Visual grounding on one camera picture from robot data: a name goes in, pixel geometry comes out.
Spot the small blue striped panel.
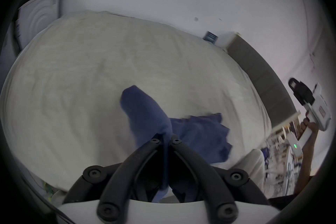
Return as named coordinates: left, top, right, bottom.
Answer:
left=203, top=31, right=218, bottom=43

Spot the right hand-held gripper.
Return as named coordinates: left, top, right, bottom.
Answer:
left=288, top=78, right=330, bottom=163

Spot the bed with beige sheet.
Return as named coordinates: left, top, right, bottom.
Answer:
left=0, top=10, right=272, bottom=193

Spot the grey padded headboard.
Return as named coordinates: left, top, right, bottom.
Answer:
left=226, top=33, right=298, bottom=129

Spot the white washing machine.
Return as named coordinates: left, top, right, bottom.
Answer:
left=14, top=0, right=62, bottom=53

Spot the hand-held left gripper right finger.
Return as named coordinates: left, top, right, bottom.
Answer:
left=170, top=137, right=270, bottom=223

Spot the dark blue shirt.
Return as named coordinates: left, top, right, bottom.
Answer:
left=120, top=85, right=233, bottom=204

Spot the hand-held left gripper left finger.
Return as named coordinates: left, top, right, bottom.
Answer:
left=62, top=138, right=162, bottom=222

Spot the person's right forearm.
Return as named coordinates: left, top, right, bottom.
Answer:
left=292, top=132, right=320, bottom=195

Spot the person's right hand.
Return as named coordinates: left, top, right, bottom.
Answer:
left=300, top=117, right=320, bottom=140

